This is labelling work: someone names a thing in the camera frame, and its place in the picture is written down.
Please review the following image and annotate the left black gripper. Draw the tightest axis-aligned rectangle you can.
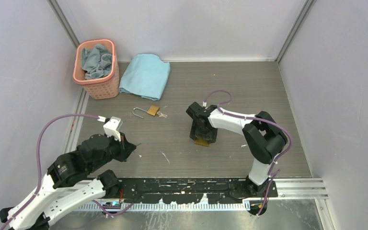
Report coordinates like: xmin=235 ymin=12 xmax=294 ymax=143
xmin=90 ymin=130 xmax=136 ymax=172

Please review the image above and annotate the brass padlock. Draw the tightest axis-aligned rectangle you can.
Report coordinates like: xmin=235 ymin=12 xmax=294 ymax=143
xmin=132 ymin=105 xmax=160 ymax=119
xmin=194 ymin=138 xmax=209 ymax=147

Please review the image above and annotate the small silver key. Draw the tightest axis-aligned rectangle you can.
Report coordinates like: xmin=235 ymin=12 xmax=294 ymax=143
xmin=157 ymin=111 xmax=168 ymax=118

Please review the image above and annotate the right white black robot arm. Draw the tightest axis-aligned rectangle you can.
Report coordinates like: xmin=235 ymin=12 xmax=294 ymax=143
xmin=186 ymin=102 xmax=292 ymax=197

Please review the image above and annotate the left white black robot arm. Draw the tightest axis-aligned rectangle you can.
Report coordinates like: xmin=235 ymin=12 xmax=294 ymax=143
xmin=0 ymin=133 xmax=136 ymax=230

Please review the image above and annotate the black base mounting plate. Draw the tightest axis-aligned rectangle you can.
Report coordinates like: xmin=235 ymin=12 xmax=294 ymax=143
xmin=105 ymin=178 xmax=278 ymax=205

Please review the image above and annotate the pink plastic laundry basket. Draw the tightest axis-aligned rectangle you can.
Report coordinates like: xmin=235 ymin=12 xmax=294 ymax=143
xmin=72 ymin=39 xmax=120 ymax=100

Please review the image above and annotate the light blue folded towel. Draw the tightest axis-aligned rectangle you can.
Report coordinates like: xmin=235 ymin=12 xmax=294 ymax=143
xmin=119 ymin=54 xmax=171 ymax=101

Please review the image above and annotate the grey-blue cloth in basket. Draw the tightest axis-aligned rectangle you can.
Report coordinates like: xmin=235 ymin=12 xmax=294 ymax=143
xmin=80 ymin=44 xmax=113 ymax=80

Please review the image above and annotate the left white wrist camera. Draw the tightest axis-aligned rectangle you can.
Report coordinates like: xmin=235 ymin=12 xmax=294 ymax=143
xmin=103 ymin=116 xmax=123 ymax=141

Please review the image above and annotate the aluminium rail frame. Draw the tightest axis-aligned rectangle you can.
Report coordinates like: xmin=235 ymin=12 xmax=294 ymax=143
xmin=34 ymin=177 xmax=329 ymax=230

